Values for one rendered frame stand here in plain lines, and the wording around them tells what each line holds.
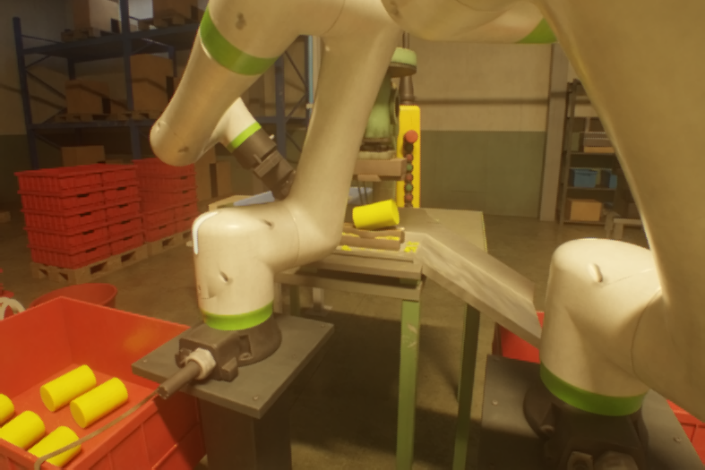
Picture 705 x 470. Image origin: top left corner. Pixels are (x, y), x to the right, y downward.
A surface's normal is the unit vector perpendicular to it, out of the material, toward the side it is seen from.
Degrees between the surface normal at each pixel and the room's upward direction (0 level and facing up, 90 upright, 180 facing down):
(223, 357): 81
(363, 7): 113
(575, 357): 90
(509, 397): 0
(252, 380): 0
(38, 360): 90
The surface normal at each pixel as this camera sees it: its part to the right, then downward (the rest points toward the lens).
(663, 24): -0.47, 0.67
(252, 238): 0.69, 0.12
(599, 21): -0.68, 0.70
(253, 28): -0.12, 0.87
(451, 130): -0.29, 0.19
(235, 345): 0.92, -0.08
